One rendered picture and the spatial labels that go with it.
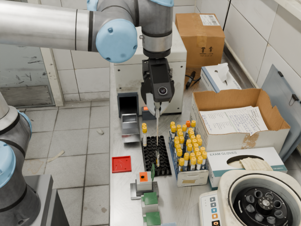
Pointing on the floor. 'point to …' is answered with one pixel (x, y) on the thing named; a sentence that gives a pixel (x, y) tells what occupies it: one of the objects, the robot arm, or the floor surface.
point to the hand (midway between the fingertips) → (157, 113)
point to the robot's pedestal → (56, 211)
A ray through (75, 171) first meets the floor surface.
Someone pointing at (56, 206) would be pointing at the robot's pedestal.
